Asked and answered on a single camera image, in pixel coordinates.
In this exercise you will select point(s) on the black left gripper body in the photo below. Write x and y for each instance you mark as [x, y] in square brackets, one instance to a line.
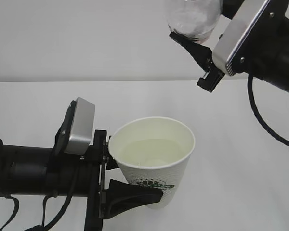
[88, 171]

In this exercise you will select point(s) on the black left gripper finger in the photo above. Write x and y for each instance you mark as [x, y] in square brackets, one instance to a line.
[121, 197]
[111, 163]

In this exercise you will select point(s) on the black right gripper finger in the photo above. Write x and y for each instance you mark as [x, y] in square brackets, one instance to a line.
[201, 54]

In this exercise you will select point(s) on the clear Nongfu Spring water bottle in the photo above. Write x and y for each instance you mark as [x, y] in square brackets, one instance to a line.
[195, 20]

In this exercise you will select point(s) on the white paper coffee cup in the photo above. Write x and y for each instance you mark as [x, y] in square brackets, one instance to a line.
[153, 152]

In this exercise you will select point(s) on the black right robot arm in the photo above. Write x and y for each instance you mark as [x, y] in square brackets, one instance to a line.
[270, 61]

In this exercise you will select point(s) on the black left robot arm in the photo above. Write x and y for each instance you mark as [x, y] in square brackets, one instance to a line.
[24, 171]

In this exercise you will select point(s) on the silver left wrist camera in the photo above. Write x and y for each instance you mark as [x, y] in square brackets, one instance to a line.
[80, 134]

